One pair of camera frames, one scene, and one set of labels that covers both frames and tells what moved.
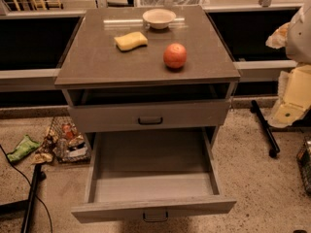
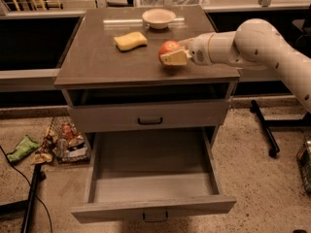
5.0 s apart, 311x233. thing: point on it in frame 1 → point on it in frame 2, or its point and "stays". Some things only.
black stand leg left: [25, 206] stays
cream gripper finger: [278, 39] → [186, 44]
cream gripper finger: [281, 116] → [179, 57]
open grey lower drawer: [148, 171] stays
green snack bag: [25, 146] stays
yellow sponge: [130, 41] stays
